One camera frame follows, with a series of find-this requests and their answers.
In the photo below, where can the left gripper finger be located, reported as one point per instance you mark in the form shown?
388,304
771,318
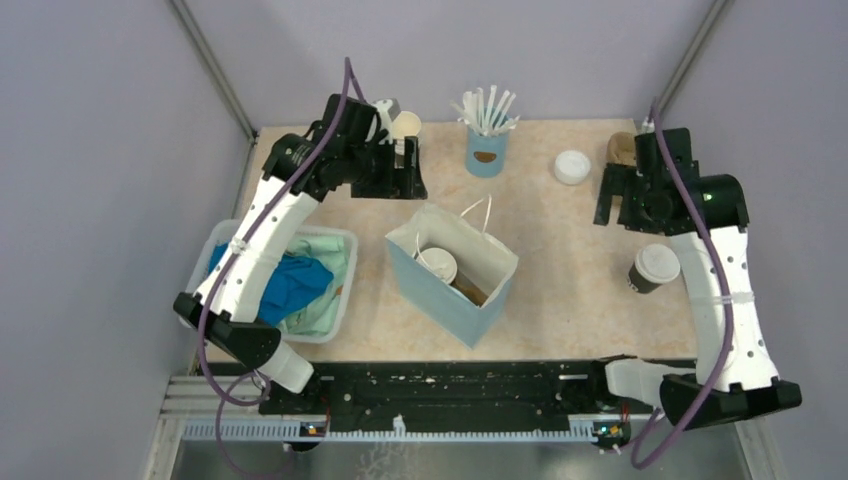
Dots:
373,191
411,184

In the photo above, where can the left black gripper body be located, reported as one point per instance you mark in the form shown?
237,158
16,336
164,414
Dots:
369,163

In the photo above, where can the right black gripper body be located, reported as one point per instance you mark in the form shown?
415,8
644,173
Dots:
633,206

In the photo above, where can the stack of paper cups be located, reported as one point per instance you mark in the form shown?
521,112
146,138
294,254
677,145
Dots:
406,124

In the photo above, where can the black paper coffee cup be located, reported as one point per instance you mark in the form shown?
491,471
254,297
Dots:
637,283

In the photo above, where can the light blue paper bag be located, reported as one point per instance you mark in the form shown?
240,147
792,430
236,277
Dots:
434,247

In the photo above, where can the white plastic cup lid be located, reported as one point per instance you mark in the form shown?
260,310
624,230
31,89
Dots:
657,263

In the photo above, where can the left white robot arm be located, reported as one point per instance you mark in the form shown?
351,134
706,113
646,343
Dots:
281,203

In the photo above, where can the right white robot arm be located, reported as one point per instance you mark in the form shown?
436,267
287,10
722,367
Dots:
705,220

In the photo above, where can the brown pulp cup carrier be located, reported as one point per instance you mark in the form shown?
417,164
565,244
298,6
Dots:
620,149

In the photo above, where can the stack of spare lids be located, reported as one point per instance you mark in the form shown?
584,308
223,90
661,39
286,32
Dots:
572,167

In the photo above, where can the light green cloth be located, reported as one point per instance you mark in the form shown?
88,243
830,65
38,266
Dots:
319,317

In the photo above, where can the blue straw holder cup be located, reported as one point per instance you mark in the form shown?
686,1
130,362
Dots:
485,155

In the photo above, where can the bundle of wrapped straws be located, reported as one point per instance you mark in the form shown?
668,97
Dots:
487,114

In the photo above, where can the blue cloth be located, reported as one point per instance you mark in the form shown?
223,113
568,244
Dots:
296,282

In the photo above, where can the white plastic basket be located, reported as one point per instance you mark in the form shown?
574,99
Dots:
247,280

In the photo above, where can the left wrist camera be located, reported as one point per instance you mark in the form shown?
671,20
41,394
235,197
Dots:
388,110

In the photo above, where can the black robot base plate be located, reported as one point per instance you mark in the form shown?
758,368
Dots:
449,397

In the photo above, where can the white cable duct strip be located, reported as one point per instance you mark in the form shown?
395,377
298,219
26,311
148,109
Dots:
293,431

